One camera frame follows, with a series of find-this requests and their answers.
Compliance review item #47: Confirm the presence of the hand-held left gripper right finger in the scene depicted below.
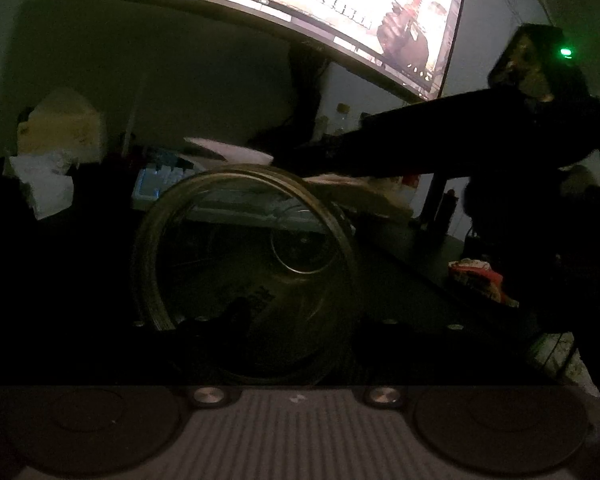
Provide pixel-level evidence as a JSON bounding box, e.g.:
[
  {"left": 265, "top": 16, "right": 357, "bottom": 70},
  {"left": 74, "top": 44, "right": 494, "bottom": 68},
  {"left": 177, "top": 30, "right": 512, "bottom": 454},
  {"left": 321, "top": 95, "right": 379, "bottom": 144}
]
[{"left": 352, "top": 316, "right": 541, "bottom": 387}]

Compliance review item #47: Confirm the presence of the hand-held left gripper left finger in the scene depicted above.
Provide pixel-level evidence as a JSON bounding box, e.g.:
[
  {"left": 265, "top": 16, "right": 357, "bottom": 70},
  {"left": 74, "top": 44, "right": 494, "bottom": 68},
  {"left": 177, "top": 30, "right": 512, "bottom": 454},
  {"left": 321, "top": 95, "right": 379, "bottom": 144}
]
[{"left": 130, "top": 300, "right": 253, "bottom": 387}]

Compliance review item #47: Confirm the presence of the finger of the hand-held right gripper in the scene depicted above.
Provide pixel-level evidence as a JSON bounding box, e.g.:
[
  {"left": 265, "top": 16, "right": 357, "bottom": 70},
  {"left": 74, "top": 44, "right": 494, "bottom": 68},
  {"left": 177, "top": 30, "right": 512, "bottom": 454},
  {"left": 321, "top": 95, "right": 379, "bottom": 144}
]
[{"left": 275, "top": 87, "right": 528, "bottom": 181}]

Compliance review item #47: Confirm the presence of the clear glass jar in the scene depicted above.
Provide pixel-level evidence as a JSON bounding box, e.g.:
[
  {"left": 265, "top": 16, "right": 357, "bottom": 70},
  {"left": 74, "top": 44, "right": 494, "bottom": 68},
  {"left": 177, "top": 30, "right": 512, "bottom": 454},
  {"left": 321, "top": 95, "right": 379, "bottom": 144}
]
[{"left": 130, "top": 165, "right": 363, "bottom": 387}]

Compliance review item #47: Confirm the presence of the white printed tissue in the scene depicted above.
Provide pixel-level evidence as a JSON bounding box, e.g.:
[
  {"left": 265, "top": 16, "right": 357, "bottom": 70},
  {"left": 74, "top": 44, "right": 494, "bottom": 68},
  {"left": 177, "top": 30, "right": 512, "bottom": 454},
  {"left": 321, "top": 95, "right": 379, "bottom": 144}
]
[{"left": 184, "top": 136, "right": 276, "bottom": 167}]

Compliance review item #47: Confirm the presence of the person's right hand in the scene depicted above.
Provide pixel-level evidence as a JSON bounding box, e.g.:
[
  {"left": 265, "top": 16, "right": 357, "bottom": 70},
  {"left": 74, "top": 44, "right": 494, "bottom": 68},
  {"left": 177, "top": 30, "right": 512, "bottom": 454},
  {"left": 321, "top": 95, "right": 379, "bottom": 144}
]
[{"left": 560, "top": 164, "right": 600, "bottom": 198}]

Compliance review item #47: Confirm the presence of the dark forked stand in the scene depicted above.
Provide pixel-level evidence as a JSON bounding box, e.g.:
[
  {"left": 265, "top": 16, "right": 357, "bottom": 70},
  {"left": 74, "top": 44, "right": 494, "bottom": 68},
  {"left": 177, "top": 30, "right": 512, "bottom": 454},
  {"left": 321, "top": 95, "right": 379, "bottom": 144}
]
[{"left": 420, "top": 172, "right": 443, "bottom": 231}]

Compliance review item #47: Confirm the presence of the yellow cap plastic bottle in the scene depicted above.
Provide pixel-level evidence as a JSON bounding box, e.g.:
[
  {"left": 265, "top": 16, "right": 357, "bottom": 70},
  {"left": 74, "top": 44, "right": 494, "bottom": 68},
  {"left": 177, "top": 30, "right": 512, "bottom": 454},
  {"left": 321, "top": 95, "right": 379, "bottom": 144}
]
[{"left": 332, "top": 103, "right": 352, "bottom": 137}]

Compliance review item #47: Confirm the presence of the dark slim object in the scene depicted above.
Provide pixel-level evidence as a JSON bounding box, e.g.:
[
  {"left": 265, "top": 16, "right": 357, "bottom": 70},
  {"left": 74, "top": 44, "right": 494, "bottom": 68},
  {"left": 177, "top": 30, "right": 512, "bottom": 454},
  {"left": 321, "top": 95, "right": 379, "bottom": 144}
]
[{"left": 442, "top": 189, "right": 459, "bottom": 236}]

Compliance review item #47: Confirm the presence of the red snack packet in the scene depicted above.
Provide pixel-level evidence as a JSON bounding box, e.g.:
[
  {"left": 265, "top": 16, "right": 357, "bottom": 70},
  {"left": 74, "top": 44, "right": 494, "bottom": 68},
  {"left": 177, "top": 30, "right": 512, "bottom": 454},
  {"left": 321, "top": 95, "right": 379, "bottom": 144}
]
[{"left": 447, "top": 259, "right": 521, "bottom": 308}]

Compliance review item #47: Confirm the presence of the black monitor stand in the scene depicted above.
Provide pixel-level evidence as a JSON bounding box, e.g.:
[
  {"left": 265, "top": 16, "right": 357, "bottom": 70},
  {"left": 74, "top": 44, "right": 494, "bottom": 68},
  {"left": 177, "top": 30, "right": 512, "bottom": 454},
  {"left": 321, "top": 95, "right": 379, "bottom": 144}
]
[{"left": 250, "top": 42, "right": 333, "bottom": 161}]

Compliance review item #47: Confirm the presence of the white backlit keyboard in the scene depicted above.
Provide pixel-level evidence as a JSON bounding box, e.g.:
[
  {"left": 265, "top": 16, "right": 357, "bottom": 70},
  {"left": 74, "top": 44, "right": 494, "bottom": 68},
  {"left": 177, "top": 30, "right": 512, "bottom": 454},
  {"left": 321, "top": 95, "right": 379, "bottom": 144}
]
[{"left": 131, "top": 147, "right": 341, "bottom": 233}]

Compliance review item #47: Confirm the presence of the curved computer monitor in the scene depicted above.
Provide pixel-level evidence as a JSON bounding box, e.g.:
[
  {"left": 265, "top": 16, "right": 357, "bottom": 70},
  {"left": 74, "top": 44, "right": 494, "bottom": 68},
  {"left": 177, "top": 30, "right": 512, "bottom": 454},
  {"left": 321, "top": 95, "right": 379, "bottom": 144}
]
[{"left": 87, "top": 0, "right": 468, "bottom": 103}]

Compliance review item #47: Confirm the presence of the flat white tissue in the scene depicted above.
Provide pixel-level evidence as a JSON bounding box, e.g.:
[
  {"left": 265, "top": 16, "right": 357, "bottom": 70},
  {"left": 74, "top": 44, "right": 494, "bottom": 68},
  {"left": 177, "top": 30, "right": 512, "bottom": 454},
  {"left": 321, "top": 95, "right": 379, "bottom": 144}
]
[{"left": 22, "top": 175, "right": 76, "bottom": 221}]

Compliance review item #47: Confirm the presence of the crumpled white tissue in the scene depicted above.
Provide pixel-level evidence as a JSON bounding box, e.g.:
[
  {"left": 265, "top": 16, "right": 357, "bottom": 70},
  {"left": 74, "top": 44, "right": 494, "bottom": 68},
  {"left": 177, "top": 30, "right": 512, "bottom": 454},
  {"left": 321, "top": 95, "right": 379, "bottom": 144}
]
[{"left": 7, "top": 151, "right": 73, "bottom": 183}]

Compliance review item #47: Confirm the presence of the yellowish cloth bundle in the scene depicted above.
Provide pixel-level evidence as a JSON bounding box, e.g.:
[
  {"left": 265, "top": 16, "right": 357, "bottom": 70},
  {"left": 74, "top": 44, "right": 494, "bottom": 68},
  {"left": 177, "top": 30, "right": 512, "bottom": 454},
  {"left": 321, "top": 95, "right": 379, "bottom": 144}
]
[{"left": 17, "top": 87, "right": 106, "bottom": 166}]

